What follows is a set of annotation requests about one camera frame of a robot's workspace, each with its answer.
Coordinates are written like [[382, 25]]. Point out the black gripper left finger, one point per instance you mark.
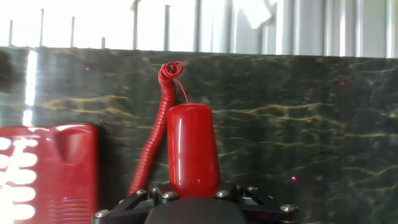
[[121, 211]]

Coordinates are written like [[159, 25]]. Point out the red telephone handset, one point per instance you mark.
[[192, 149]]

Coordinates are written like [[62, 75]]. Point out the dark marble pattern mat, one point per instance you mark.
[[295, 124]]

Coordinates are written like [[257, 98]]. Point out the red telephone base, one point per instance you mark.
[[77, 174]]

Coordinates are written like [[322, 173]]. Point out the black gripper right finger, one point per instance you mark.
[[273, 214]]

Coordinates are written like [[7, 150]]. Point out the twisted white tissue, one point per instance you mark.
[[252, 12]]

